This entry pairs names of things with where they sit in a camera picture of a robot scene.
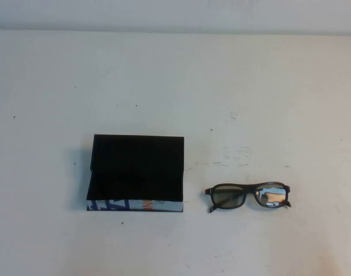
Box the black glasses case printed side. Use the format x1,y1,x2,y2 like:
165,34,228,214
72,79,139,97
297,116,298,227
86,133,184,213

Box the black framed glasses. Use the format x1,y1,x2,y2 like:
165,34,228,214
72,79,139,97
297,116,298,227
205,181,293,214

